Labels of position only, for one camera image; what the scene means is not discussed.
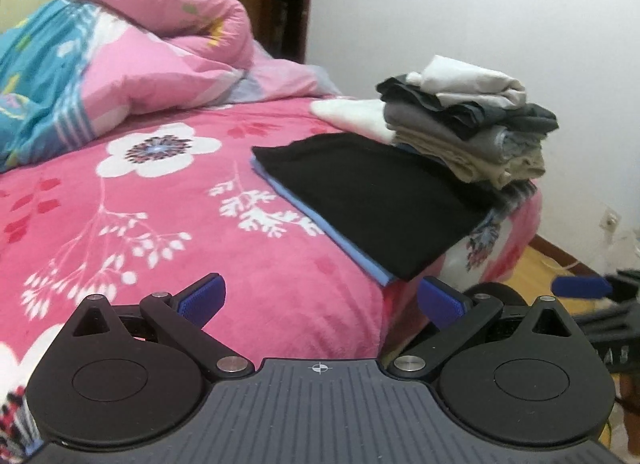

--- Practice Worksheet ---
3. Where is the dark grey folded garment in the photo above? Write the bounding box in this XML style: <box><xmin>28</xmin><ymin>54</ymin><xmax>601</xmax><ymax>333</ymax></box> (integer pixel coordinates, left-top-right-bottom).
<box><xmin>376</xmin><ymin>75</ymin><xmax>558</xmax><ymax>137</ymax></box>

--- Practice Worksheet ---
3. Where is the white folded garment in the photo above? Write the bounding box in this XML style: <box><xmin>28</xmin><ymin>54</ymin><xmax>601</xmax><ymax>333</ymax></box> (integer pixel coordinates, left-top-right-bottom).
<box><xmin>405</xmin><ymin>55</ymin><xmax>528</xmax><ymax>110</ymax></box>

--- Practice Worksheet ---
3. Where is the blue and pink quilt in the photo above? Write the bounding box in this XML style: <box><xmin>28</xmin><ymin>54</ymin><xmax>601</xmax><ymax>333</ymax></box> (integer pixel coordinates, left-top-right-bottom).
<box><xmin>0</xmin><ymin>0</ymin><xmax>346</xmax><ymax>172</ymax></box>

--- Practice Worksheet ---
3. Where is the beige folded garment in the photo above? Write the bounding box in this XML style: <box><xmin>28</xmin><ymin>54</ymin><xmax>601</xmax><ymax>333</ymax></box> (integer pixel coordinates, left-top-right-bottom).
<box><xmin>395</xmin><ymin>131</ymin><xmax>546</xmax><ymax>190</ymax></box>

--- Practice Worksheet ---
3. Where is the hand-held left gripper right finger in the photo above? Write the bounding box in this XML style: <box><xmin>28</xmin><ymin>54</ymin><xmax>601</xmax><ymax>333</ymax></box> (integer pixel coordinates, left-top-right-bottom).
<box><xmin>392</xmin><ymin>276</ymin><xmax>571</xmax><ymax>379</ymax></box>

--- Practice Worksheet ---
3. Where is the light blue garment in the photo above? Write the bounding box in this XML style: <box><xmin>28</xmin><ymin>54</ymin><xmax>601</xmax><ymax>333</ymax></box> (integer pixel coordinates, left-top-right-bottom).
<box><xmin>250</xmin><ymin>156</ymin><xmax>401</xmax><ymax>287</ymax></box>

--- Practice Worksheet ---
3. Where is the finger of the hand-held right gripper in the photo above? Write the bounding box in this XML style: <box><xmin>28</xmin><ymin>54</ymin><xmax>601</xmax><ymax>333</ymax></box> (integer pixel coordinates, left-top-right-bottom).
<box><xmin>575</xmin><ymin>306</ymin><xmax>640</xmax><ymax>342</ymax></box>
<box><xmin>551</xmin><ymin>271</ymin><xmax>640</xmax><ymax>302</ymax></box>

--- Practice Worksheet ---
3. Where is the black round object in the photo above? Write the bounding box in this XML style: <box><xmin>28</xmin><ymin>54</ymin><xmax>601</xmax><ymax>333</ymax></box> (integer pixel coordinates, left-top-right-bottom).
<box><xmin>460</xmin><ymin>281</ymin><xmax>528</xmax><ymax>310</ymax></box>

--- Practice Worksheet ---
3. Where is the pink floral blanket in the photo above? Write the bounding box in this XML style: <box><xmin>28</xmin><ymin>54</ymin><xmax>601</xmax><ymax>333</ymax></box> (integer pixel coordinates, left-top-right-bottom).
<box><xmin>0</xmin><ymin>94</ymin><xmax>543</xmax><ymax>464</ymax></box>

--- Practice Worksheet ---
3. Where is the cream folded garment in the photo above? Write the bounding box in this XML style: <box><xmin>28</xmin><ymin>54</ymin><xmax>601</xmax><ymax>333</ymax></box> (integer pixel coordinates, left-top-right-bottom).
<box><xmin>310</xmin><ymin>99</ymin><xmax>401</xmax><ymax>145</ymax></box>

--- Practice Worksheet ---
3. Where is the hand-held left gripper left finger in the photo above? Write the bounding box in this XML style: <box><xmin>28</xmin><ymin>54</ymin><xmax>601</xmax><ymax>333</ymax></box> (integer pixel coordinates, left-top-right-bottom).
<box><xmin>72</xmin><ymin>273</ymin><xmax>251</xmax><ymax>379</ymax></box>

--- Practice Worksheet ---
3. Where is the black sweatshirt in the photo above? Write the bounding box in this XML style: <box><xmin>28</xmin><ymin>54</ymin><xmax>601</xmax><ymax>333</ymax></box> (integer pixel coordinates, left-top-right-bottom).
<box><xmin>250</xmin><ymin>133</ymin><xmax>506</xmax><ymax>282</ymax></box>

